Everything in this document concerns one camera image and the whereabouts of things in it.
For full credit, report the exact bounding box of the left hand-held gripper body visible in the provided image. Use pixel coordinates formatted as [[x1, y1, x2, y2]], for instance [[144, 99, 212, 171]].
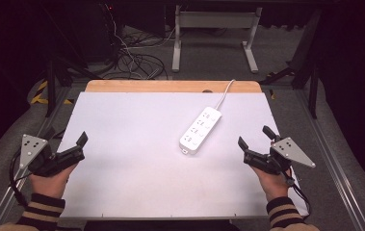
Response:
[[19, 133, 86, 178]]

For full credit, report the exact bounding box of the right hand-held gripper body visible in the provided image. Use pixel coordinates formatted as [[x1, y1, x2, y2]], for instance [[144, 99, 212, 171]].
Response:
[[243, 137, 317, 176]]

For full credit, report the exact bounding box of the person's right hand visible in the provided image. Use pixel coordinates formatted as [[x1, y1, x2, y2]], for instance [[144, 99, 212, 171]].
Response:
[[250, 165, 291, 203]]

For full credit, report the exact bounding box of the yellow black hazard tape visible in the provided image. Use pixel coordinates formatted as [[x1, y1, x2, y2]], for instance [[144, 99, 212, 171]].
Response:
[[30, 80, 75, 106]]

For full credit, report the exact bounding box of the white power strip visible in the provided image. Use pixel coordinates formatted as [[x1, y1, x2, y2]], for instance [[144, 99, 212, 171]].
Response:
[[178, 106, 222, 156]]

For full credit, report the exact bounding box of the black metal stand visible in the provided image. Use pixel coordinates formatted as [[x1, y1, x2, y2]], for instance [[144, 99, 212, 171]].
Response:
[[259, 9, 321, 120], [43, 47, 105, 118]]

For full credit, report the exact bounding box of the white board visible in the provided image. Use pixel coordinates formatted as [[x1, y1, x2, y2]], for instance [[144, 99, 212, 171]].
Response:
[[57, 91, 309, 220]]

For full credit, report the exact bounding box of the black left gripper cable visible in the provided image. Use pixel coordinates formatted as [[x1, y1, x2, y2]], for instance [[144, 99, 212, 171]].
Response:
[[8, 148, 31, 208]]

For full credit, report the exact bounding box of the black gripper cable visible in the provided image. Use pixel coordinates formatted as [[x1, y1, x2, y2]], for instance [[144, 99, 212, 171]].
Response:
[[281, 167, 313, 221], [8, 148, 31, 208]]

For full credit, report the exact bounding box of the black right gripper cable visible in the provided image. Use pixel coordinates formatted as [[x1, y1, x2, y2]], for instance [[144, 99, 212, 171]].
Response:
[[281, 167, 313, 221]]

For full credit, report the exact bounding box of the aluminium floor rail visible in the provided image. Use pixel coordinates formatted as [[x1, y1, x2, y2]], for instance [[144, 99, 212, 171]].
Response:
[[0, 86, 70, 231], [295, 90, 365, 231]]

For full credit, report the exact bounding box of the white power strip cable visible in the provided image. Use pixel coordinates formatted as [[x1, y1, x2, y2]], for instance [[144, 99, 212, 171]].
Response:
[[214, 79, 237, 111]]

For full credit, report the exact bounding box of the tangle of floor cables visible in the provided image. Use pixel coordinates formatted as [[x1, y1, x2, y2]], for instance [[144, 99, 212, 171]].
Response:
[[101, 3, 176, 81]]

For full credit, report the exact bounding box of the white metal desk frame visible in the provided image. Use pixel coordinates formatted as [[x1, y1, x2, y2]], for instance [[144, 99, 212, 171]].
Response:
[[171, 4, 264, 74]]

